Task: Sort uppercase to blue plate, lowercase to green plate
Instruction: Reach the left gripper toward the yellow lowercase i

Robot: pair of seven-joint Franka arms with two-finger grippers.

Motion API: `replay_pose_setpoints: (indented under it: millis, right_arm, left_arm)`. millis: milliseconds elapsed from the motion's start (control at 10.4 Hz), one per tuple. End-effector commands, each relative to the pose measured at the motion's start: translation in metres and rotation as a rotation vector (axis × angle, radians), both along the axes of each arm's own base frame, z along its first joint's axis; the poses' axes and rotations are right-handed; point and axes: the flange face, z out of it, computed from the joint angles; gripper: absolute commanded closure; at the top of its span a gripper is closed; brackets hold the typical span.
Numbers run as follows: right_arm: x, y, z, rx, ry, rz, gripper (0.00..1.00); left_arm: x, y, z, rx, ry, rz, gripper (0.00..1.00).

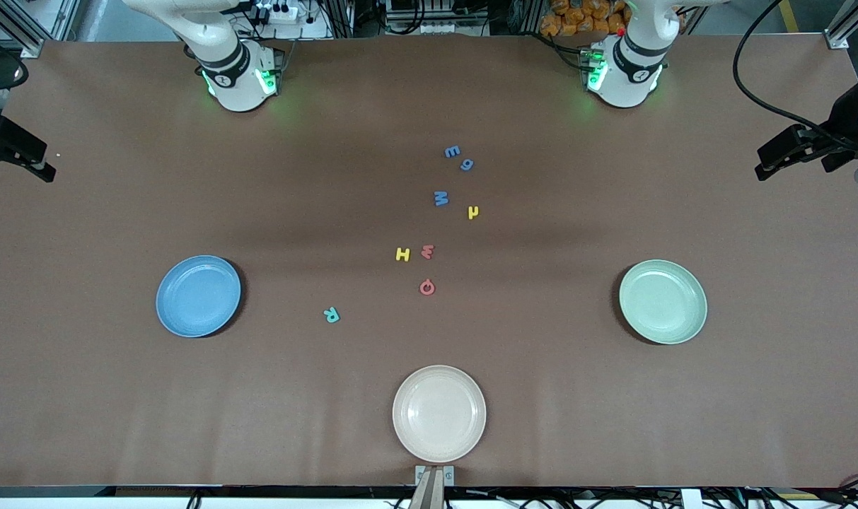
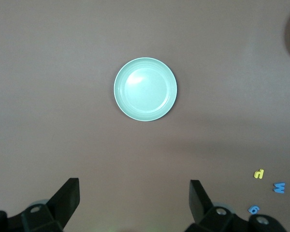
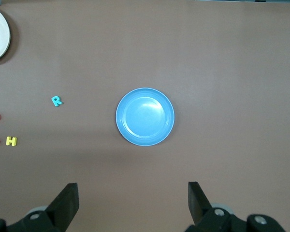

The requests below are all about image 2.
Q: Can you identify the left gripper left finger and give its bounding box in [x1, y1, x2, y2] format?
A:
[21, 178, 80, 232]

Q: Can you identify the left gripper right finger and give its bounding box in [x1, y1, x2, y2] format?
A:
[186, 179, 235, 232]

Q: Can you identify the green round plate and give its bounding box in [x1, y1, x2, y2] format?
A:
[113, 57, 178, 122]

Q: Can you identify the blue foam letter W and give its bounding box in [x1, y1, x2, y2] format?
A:
[273, 182, 287, 194]

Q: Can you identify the blue foam letter g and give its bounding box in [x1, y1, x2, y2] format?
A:
[247, 205, 261, 216]

